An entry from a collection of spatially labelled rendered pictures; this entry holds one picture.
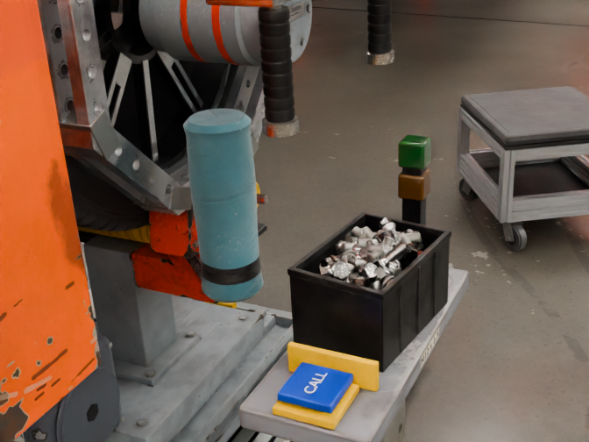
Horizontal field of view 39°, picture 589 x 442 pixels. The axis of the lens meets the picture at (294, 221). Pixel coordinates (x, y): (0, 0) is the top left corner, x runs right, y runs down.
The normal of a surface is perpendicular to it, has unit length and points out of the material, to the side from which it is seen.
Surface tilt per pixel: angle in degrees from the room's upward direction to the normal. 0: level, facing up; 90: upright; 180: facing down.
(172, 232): 80
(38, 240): 90
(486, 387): 0
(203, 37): 109
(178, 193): 90
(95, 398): 90
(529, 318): 0
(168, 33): 101
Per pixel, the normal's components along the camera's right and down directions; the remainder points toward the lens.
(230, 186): 0.33, 0.38
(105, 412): 0.90, 0.15
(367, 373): -0.44, 0.40
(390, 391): -0.05, -0.91
